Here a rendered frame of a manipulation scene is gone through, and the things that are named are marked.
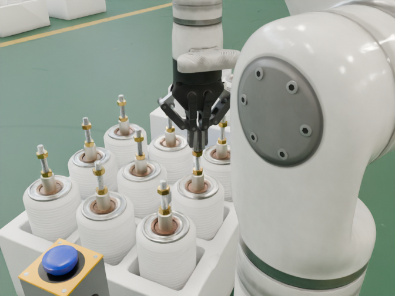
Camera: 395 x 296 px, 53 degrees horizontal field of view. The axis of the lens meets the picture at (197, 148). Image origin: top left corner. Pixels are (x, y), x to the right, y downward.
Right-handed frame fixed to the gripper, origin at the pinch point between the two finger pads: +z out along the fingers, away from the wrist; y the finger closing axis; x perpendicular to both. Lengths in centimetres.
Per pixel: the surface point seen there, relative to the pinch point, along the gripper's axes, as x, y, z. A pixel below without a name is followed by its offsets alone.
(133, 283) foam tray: 12.1, 14.0, 17.2
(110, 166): -12.4, 14.3, 10.7
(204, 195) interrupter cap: 3.2, -0.4, 9.8
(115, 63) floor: -151, 0, 34
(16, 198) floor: -42, 40, 35
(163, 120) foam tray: -44.3, -3.0, 18.0
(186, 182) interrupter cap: -1.5, 1.7, 9.8
